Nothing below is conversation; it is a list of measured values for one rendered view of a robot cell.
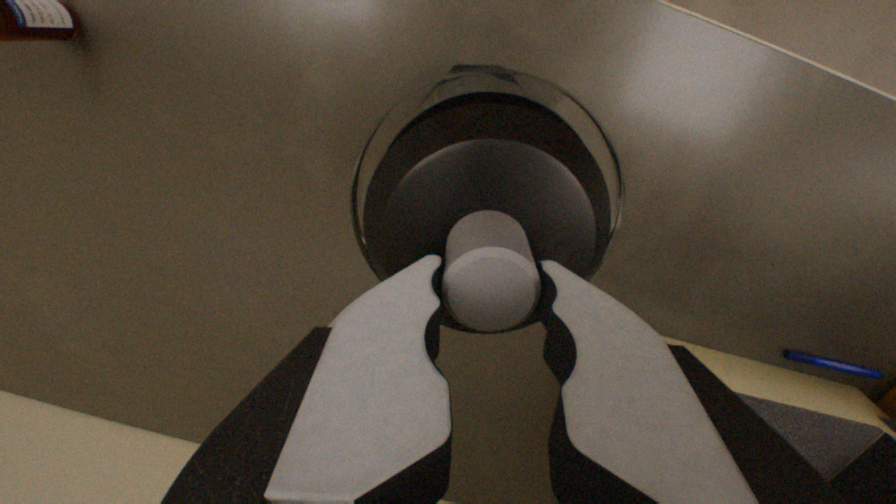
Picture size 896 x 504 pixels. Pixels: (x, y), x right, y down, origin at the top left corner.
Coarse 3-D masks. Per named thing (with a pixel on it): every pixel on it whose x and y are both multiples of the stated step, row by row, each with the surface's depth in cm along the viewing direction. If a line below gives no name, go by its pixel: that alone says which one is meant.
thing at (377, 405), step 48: (384, 288) 10; (432, 288) 10; (336, 336) 8; (384, 336) 9; (432, 336) 9; (336, 384) 7; (384, 384) 7; (432, 384) 7; (336, 432) 6; (384, 432) 6; (432, 432) 6; (288, 480) 6; (336, 480) 6; (384, 480) 6; (432, 480) 6
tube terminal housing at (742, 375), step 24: (720, 360) 45; (744, 360) 46; (744, 384) 41; (768, 384) 43; (792, 384) 44; (816, 384) 46; (840, 384) 48; (816, 408) 41; (840, 408) 43; (864, 408) 44; (888, 432) 41
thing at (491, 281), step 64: (448, 128) 13; (512, 128) 12; (384, 192) 13; (448, 192) 13; (512, 192) 13; (576, 192) 13; (384, 256) 14; (448, 256) 12; (512, 256) 11; (576, 256) 14; (448, 320) 15; (512, 320) 11
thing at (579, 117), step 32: (416, 96) 14; (448, 96) 14; (480, 96) 14; (512, 96) 14; (544, 96) 14; (384, 128) 14; (576, 128) 14; (608, 160) 15; (352, 192) 15; (352, 224) 16; (608, 256) 16
